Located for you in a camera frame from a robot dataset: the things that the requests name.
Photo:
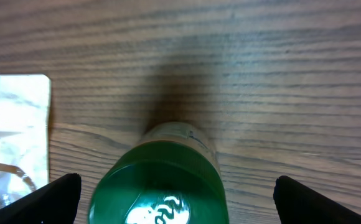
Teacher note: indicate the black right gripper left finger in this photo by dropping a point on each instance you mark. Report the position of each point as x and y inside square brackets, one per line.
[55, 203]

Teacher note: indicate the green lid jar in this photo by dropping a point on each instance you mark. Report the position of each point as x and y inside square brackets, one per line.
[170, 176]

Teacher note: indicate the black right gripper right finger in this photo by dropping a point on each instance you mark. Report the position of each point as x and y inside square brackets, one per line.
[298, 204]

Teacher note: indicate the beige nut snack pouch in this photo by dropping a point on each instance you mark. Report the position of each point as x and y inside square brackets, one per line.
[24, 118]

